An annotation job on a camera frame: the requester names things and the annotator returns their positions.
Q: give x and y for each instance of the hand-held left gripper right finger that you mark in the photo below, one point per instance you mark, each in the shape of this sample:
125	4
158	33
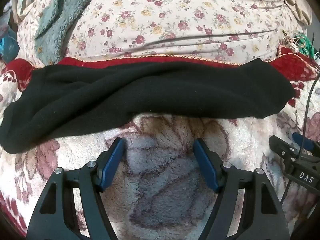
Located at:
206	165

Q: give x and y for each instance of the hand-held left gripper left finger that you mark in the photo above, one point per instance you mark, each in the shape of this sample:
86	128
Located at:
112	162

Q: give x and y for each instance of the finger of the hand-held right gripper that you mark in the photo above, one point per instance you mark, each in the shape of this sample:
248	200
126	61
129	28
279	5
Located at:
303	141
280	145

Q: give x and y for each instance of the black pants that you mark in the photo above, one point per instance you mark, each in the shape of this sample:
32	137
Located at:
150	92

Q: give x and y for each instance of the red and white plush blanket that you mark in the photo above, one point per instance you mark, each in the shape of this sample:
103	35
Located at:
162	167

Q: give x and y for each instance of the beige cloth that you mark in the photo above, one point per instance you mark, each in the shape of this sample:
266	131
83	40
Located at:
297	2

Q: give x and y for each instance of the grey-green fleece blanket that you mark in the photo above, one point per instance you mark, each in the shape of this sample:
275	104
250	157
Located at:
62	12

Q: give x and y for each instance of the floral print quilt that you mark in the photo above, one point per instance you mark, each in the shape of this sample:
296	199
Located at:
175	10

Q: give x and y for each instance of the blue plastic bag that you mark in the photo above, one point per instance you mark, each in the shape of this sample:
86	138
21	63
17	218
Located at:
8	42

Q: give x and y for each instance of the beige curtain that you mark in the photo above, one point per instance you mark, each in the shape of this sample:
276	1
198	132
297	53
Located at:
25	2

